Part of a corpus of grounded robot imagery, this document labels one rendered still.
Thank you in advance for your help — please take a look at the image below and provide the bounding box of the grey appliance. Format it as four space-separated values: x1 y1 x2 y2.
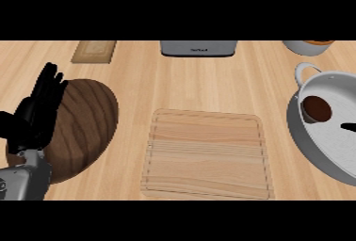
158 40 239 58

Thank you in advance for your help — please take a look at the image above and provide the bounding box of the brown cupcake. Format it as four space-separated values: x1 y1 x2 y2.
299 95 333 123

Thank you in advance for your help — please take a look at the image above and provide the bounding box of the dark brown wooden board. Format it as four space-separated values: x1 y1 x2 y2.
5 78 121 185

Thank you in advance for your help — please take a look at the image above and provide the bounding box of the pale wooden cutting board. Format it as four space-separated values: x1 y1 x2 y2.
140 108 274 201

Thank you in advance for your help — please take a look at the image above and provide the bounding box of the white pot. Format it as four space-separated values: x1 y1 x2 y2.
285 61 356 188

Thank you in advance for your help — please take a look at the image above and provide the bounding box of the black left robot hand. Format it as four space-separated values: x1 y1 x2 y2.
0 61 69 155

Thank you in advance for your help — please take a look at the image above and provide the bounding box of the small tan wooden block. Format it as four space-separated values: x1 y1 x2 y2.
69 40 118 64

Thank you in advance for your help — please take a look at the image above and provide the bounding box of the grey cup with orange contents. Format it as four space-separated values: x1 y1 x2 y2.
280 40 336 57

